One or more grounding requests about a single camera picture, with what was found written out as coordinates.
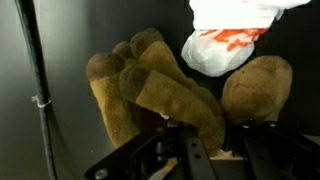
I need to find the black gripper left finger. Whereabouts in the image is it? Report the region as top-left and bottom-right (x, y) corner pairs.
(84, 129), (174, 180)

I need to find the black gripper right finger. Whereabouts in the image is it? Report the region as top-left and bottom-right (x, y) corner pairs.
(238, 121), (320, 180)

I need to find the brown plush animal toy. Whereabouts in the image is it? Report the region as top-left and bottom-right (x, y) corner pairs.
(85, 27), (294, 180)

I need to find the black cable on table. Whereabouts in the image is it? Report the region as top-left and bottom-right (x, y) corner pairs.
(13, 0), (58, 180)

